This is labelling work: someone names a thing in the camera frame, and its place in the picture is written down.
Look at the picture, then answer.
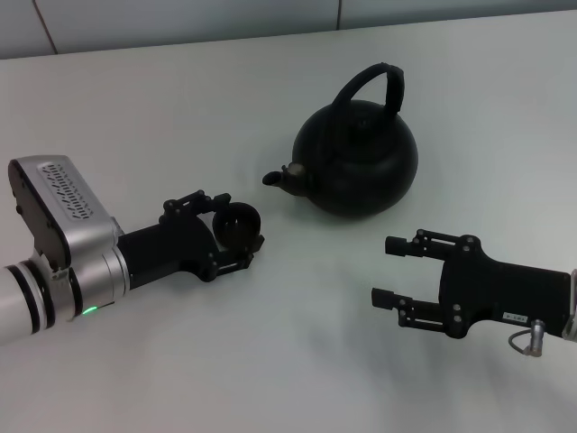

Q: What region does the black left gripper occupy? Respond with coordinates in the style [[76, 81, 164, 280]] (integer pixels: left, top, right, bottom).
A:
[[116, 189, 267, 290]]

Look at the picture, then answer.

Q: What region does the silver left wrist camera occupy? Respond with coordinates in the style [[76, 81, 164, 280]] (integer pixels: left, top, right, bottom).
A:
[[7, 155, 126, 272]]

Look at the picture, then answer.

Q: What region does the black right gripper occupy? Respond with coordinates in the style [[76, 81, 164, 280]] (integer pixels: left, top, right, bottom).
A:
[[371, 228, 574, 340]]

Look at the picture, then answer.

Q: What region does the right wrist connector cable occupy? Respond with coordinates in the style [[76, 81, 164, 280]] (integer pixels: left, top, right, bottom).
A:
[[507, 318, 547, 358]]

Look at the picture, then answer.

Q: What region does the dark brown teacup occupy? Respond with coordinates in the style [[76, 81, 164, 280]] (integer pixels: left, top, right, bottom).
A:
[[211, 202, 262, 249]]

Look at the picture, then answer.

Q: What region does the black round teapot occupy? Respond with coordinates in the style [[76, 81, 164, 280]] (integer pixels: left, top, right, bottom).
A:
[[261, 61, 419, 220]]

